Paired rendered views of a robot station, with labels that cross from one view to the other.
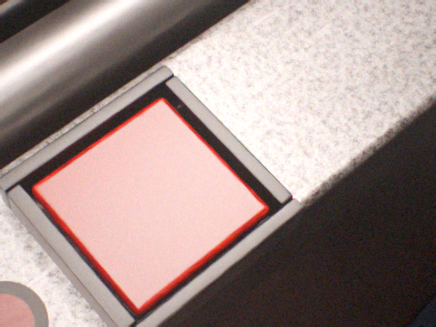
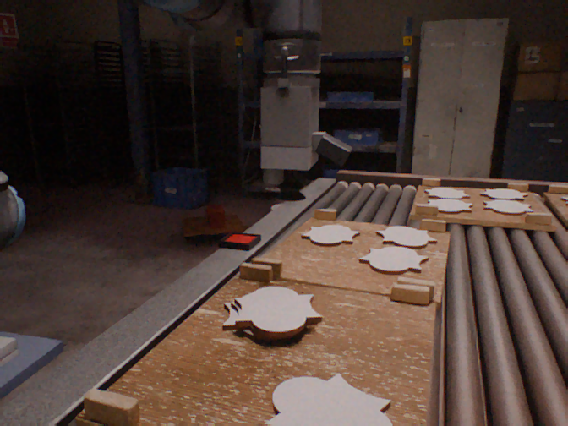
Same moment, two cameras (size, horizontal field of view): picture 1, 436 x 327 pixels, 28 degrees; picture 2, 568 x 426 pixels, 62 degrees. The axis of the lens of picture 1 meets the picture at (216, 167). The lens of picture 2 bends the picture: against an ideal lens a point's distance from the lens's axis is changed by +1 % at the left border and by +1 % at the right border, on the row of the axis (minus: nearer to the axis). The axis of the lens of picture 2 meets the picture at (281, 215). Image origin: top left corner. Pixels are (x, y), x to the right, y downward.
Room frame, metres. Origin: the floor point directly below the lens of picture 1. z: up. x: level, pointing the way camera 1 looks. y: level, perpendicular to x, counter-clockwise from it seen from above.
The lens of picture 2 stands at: (1.13, -0.26, 1.27)
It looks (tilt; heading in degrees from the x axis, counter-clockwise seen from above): 15 degrees down; 159
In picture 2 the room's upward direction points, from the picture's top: straight up
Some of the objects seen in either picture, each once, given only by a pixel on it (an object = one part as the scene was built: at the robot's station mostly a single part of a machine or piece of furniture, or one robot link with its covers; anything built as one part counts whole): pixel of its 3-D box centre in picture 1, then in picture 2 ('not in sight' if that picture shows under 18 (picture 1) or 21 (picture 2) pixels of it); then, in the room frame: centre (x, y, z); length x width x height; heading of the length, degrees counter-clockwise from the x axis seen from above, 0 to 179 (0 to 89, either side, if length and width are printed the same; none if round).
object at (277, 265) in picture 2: not in sight; (266, 265); (0.36, 0.01, 0.95); 0.06 x 0.02 x 0.03; 48
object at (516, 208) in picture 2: not in sight; (476, 199); (0.05, 0.77, 0.94); 0.41 x 0.35 x 0.04; 140
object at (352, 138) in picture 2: not in sight; (358, 136); (-3.59, 2.46, 0.72); 0.50 x 0.38 x 0.16; 48
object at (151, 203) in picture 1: (151, 205); (240, 241); (0.12, 0.02, 0.92); 0.06 x 0.06 x 0.01; 50
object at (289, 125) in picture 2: not in sight; (307, 122); (0.55, 0.00, 1.23); 0.12 x 0.09 x 0.16; 56
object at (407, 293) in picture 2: not in sight; (410, 293); (0.55, 0.18, 0.95); 0.06 x 0.02 x 0.03; 50
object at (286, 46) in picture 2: not in sight; (291, 60); (0.53, -0.02, 1.30); 0.08 x 0.08 x 0.05
